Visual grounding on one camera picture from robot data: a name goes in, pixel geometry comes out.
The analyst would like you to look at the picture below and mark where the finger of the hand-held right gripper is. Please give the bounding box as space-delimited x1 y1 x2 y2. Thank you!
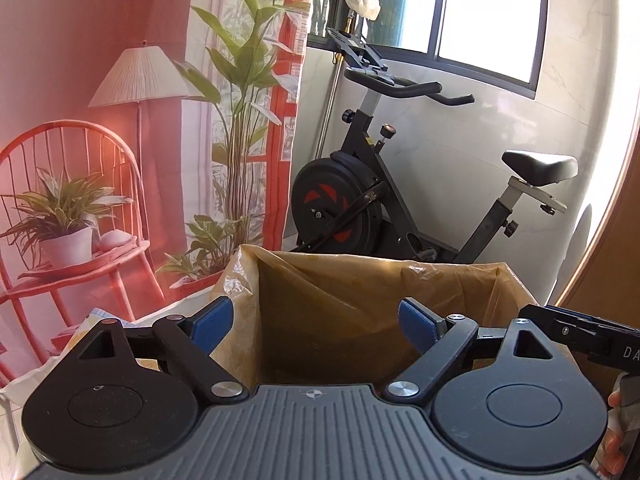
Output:
545 304 640 332
517 304 608 350

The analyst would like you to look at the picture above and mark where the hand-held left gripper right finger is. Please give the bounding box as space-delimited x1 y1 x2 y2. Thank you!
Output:
382 297 568 404

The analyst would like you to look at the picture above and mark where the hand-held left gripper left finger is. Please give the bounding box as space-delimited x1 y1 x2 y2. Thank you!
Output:
70 296 251 403

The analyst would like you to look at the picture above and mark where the plastic-lined cardboard box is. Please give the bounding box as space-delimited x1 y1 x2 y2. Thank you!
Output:
209 244 621 401

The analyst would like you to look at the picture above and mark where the person's right hand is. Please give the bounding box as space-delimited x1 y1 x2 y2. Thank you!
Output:
597 390 632 478

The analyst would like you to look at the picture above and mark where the black exercise bike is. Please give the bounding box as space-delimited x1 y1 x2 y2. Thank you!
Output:
287 27 581 267

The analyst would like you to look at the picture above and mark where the metal pole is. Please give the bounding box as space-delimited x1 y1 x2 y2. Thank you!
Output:
314 10 357 161

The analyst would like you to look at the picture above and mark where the printed backdrop cloth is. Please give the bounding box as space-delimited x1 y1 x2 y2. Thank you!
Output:
0 0 312 391

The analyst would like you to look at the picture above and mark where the dark-framed window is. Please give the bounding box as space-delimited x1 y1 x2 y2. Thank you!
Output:
305 0 551 92

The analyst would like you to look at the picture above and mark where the white crumpled bag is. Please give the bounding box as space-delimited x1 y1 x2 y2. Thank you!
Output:
344 0 382 22

